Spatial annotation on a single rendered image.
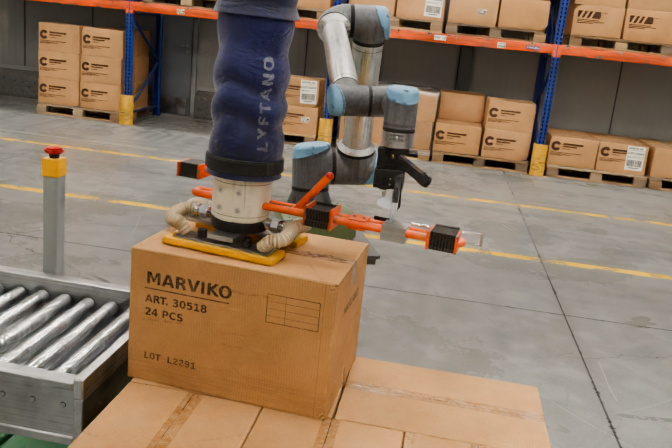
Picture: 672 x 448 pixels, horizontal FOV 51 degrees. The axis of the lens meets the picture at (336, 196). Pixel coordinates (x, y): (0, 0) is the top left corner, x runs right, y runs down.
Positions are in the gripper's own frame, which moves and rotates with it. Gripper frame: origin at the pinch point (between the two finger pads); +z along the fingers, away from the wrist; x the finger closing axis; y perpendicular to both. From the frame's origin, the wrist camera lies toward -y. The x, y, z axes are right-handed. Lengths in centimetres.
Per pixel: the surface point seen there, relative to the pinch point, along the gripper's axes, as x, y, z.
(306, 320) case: 22.6, 18.7, 25.7
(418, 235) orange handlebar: 11.7, -7.5, 1.0
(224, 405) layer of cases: 24, 39, 54
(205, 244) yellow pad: 15, 51, 12
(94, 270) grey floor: -183, 191, 106
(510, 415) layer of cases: 1, -40, 54
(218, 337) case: 21, 43, 36
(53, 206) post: -44, 134, 26
